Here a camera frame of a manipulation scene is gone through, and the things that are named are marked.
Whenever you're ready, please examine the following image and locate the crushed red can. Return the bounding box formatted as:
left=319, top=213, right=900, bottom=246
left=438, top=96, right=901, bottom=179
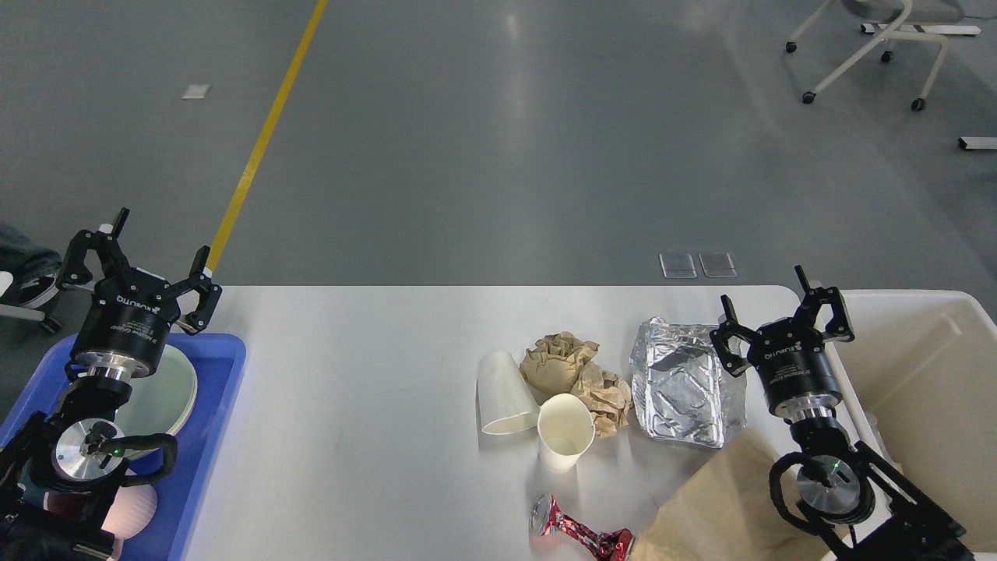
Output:
left=528, top=493, right=636, bottom=560

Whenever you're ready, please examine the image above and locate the blue plastic tray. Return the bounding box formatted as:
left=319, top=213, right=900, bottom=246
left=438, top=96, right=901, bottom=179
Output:
left=1, top=333, right=246, bottom=560

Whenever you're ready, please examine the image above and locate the white chair base left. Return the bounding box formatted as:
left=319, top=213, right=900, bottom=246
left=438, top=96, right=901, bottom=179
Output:
left=1, top=271, right=63, bottom=334

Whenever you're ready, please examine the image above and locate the white table foot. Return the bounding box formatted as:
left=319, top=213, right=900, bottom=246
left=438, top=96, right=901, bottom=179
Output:
left=957, top=137, right=997, bottom=150

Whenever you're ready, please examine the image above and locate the aluminium foil tray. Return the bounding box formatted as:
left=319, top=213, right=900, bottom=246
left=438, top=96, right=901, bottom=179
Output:
left=629, top=316, right=747, bottom=450

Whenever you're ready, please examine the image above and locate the person in jeans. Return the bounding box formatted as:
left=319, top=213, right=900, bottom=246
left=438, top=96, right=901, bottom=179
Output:
left=1, top=221, right=63, bottom=309

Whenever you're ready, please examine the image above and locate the tipped white paper cup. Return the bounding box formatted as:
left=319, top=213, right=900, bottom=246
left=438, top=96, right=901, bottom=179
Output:
left=477, top=351, right=539, bottom=436

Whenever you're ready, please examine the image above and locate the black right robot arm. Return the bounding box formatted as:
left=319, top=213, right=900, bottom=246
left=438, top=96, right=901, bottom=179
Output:
left=710, top=266, right=974, bottom=560

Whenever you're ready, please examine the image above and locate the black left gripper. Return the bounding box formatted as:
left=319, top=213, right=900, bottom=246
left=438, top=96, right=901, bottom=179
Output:
left=56, top=207, right=222, bottom=379

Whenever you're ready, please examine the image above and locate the left floor outlet cover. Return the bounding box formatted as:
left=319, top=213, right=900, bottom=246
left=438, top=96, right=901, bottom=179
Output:
left=659, top=252, right=698, bottom=280

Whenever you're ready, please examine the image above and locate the crumpled brown paper ball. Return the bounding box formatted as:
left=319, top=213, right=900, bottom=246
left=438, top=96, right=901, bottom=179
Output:
left=519, top=331, right=601, bottom=395

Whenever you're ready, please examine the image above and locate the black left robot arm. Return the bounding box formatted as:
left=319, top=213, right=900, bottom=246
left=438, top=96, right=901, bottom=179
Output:
left=1, top=207, right=222, bottom=560

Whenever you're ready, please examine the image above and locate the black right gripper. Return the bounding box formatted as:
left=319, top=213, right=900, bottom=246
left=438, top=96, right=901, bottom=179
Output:
left=709, top=265, right=855, bottom=418

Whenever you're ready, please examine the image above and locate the light green plate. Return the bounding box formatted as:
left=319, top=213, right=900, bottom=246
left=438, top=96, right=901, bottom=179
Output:
left=114, top=345, right=199, bottom=436

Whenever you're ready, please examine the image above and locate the pink mug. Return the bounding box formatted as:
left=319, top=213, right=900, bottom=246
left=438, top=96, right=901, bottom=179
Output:
left=47, top=467, right=158, bottom=561

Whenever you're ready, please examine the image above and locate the beige plastic bin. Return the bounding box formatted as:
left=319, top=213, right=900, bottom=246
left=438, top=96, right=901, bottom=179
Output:
left=834, top=290, right=996, bottom=560

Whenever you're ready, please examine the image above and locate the brown paper bag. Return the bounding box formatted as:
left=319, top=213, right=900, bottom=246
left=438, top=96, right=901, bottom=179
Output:
left=630, top=429, right=830, bottom=560

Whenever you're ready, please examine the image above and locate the floor outlet cover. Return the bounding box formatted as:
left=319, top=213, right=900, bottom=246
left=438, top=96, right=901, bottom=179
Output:
left=659, top=252, right=698, bottom=280
left=698, top=252, right=738, bottom=278

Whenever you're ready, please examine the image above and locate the upright white paper cup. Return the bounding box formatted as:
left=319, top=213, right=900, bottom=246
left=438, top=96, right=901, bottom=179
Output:
left=537, top=392, right=595, bottom=473

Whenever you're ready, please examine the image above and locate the right floor outlet cover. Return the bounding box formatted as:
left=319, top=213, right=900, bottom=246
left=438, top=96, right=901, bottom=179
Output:
left=698, top=252, right=738, bottom=278

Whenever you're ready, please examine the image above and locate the white office chair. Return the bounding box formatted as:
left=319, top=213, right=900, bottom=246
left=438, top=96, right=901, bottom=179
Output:
left=801, top=1, right=966, bottom=111

